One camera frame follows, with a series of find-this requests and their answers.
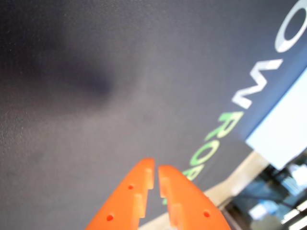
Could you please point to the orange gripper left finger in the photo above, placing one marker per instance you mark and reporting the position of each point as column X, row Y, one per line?
column 124, row 203

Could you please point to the white cardboard box bin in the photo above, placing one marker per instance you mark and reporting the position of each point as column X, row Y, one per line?
column 283, row 124

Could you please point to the dark mat with WOWROBO print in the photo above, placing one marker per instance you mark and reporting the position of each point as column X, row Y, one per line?
column 72, row 143

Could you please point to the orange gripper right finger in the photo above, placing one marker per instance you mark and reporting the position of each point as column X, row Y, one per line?
column 187, row 203

